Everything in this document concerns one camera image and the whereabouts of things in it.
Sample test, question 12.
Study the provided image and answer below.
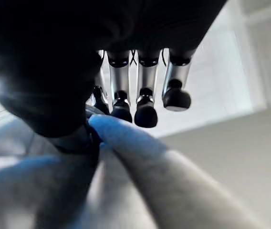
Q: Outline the grey blue garment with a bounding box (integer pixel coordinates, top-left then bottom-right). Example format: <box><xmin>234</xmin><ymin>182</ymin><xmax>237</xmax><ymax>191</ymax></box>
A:
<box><xmin>0</xmin><ymin>114</ymin><xmax>267</xmax><ymax>229</ymax></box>

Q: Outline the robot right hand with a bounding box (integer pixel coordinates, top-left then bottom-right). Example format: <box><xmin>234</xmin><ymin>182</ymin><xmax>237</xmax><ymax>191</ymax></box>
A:
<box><xmin>0</xmin><ymin>0</ymin><xmax>229</xmax><ymax>153</ymax></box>

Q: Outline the white door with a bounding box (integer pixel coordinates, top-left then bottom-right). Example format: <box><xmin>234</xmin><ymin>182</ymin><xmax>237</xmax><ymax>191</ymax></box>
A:
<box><xmin>154</xmin><ymin>0</ymin><xmax>271</xmax><ymax>139</ymax></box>

